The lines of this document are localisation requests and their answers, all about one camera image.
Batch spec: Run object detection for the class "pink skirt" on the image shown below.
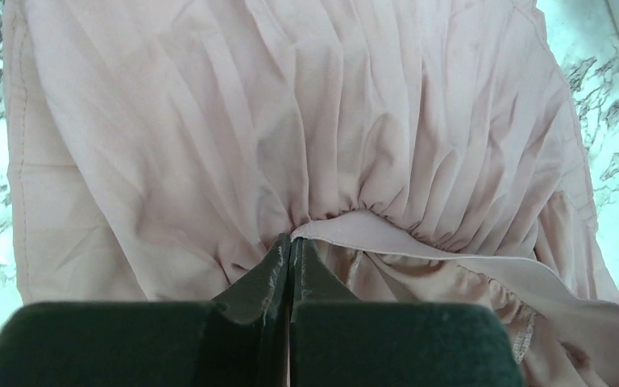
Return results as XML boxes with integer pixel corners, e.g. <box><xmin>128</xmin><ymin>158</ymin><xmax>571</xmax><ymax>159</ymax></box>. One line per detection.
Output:
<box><xmin>2</xmin><ymin>1</ymin><xmax>619</xmax><ymax>386</ymax></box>

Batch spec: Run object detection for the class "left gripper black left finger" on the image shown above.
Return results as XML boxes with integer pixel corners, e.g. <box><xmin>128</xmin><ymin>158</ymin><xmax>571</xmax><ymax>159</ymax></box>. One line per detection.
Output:
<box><xmin>0</xmin><ymin>234</ymin><xmax>290</xmax><ymax>386</ymax></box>

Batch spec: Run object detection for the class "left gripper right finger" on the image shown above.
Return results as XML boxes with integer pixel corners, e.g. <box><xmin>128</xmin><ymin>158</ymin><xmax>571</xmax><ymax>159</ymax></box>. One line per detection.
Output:
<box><xmin>289</xmin><ymin>238</ymin><xmax>525</xmax><ymax>387</ymax></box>

